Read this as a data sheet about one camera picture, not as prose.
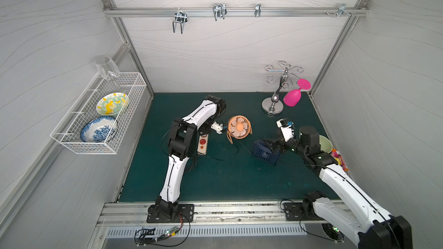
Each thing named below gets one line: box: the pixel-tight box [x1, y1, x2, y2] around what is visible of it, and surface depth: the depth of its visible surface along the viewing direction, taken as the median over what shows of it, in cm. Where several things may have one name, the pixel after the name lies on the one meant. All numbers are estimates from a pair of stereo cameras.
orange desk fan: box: [226, 115, 253, 145], surface depth 95 cm
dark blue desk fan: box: [251, 138, 281, 166], surface depth 86 cm
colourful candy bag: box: [331, 148, 350, 172], surface depth 86 cm
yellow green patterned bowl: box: [96, 92, 130, 116], surface depth 71 cm
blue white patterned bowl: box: [80, 115, 118, 143], surface depth 63 cm
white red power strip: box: [197, 131, 209, 156], surface depth 95 cm
